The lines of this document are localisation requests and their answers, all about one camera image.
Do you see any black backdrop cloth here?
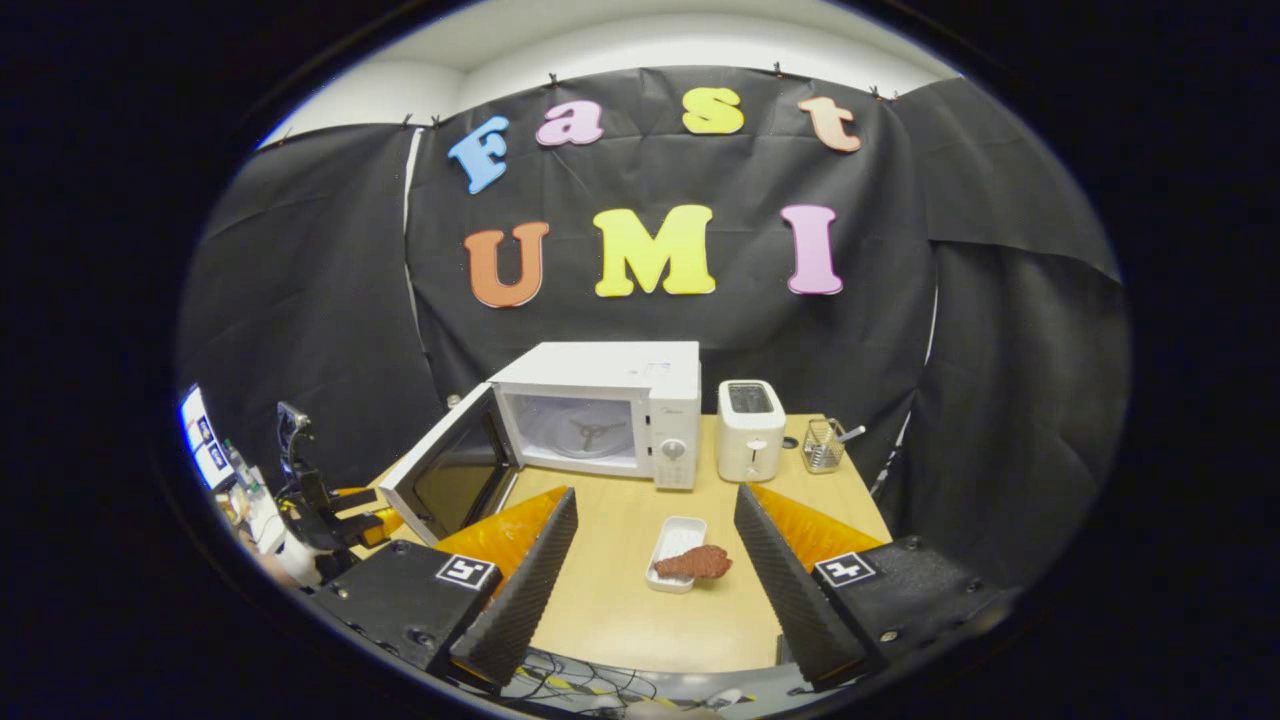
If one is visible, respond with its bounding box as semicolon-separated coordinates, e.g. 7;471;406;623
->
175;65;1131;591

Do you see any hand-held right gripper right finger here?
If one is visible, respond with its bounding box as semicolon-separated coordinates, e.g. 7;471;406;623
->
733;483;1011;691

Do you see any brown meat piece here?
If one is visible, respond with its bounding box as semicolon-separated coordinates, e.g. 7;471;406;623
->
654;545;733;581

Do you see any computer monitor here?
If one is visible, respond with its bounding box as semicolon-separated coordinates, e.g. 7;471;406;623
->
180;385;238;493

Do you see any white microwave oven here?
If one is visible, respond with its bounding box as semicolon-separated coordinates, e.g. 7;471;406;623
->
378;341;703;546

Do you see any white rectangular tray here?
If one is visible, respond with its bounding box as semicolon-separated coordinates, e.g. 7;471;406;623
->
645;516;708;594

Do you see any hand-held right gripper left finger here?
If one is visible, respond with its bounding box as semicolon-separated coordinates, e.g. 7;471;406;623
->
300;487;579;691

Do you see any white toaster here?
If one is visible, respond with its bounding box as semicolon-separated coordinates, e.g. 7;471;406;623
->
717;380;788;484

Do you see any wire mesh utensil holder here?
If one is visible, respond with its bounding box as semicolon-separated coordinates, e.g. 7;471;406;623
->
802;418;846;473

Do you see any glass microwave turntable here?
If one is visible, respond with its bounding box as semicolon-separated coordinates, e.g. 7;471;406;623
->
530;400;637;463

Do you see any tangle of black cables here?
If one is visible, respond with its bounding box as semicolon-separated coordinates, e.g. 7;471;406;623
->
500;648;663;703

